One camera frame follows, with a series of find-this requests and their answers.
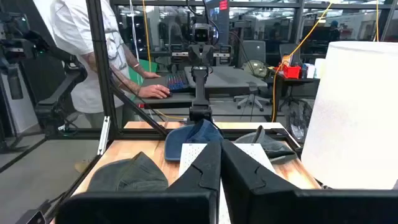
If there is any orange white box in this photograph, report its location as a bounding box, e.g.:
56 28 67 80
281 54 294 68

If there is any olive green bag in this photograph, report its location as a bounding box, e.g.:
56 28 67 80
242 60 269 78

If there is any blue white container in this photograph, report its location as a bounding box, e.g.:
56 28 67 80
302 63 315 79

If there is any grey office chair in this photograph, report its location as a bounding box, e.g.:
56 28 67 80
278 42 303 68
233 39 272 113

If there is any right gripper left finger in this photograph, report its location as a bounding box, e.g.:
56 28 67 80
55 139 222 224

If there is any person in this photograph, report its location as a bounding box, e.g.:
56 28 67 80
32 0 171 129
269 21 282 41
328 20 341 43

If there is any yellow hanging cable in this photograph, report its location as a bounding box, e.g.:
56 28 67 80
374 0 381 43
270 2 334 123
141 0 152 73

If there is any black side table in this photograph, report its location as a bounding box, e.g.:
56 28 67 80
270 76 321 124

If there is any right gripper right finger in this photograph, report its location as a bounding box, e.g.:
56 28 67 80
221 139 398 224

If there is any grey desk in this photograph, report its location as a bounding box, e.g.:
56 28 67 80
133 76 200 110
183 65 269 97

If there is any white paper roll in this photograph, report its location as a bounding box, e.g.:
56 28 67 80
313 58 326 78

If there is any red plastic bin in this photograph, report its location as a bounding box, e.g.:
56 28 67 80
282 64 302 80

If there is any green plastic sheet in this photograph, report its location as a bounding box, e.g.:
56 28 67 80
127 58 159 94

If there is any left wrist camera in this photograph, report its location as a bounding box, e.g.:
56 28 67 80
190 22 215 44

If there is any white perforated metal shelf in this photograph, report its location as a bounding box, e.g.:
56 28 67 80
178 142 277 224

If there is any black backlit keyboard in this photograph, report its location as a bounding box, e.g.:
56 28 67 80
166 72 191 93

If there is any white hanging cable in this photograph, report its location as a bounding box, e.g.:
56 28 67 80
129 0 141 86

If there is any grey olive baseball cap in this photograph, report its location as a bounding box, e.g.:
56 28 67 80
86 151 169 192

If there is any white cylindrical bin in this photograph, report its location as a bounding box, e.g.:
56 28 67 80
300 40 398 190

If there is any black aluminium extrusion frame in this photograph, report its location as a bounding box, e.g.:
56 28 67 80
45 0 304 224

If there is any silver aluminium bracket strip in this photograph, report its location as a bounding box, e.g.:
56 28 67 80
96 116 111 156

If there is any blue denim baseball cap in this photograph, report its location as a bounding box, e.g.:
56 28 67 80
164 119 224 162

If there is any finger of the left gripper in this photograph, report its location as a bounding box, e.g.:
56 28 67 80
201 44 215 67
188 44 202 67

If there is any black floor fan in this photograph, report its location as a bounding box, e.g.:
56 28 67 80
285 98 313 144

